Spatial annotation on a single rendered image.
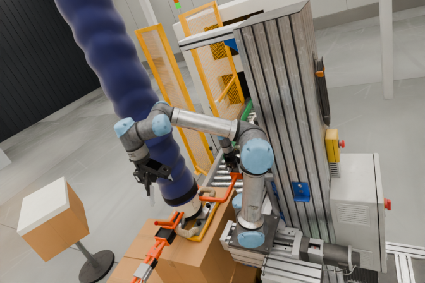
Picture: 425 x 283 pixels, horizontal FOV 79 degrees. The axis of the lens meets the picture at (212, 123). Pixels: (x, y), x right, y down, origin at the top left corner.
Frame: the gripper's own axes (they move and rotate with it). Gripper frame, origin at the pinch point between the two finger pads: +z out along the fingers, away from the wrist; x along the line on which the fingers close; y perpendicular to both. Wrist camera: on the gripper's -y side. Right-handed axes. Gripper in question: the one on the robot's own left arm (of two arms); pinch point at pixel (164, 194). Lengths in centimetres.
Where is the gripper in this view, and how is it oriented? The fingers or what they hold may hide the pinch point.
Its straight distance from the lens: 112.7
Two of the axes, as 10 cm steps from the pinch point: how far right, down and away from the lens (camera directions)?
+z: 3.1, 8.5, 4.2
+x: -4.1, 5.2, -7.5
